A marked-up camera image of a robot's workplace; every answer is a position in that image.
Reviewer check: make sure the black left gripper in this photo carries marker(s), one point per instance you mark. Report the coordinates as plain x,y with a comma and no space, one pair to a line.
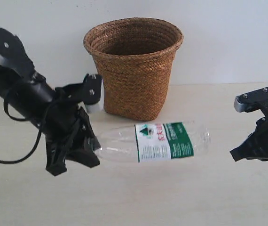
56,115

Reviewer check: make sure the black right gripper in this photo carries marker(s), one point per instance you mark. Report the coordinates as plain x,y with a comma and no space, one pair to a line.
255,147

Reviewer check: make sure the clear plastic bottle green label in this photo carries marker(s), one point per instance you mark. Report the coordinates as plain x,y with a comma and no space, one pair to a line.
154,141

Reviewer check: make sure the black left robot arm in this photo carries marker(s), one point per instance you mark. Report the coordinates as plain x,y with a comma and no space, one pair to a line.
19,80

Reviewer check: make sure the brown woven straw basket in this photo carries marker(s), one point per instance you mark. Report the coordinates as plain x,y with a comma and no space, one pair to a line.
134,56

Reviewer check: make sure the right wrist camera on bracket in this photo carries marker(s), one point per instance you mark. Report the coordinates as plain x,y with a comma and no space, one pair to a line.
252,101

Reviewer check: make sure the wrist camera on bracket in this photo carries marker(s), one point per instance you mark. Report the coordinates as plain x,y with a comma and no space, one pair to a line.
90,92
252,101

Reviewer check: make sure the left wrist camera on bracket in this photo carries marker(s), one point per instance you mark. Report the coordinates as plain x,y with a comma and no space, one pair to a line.
90,92

